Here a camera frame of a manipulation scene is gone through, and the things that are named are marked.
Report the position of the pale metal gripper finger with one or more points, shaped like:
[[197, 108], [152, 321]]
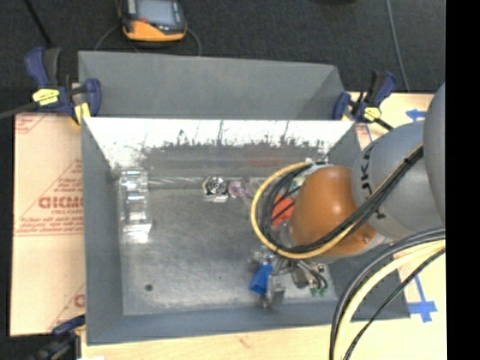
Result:
[[259, 258], [274, 294]]

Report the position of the blue plastic object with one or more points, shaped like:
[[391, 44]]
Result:
[[261, 278]]

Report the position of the orange round object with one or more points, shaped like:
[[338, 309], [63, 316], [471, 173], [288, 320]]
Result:
[[282, 207]]

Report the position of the grey metal bin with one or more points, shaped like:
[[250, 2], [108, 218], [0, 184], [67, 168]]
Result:
[[187, 261]]

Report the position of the small purple clear object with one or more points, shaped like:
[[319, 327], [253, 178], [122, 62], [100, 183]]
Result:
[[237, 189]]

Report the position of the round silver metal object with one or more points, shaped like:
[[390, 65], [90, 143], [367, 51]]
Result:
[[215, 186]]

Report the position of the brown cardboard board, red print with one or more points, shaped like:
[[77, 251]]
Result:
[[45, 261]]

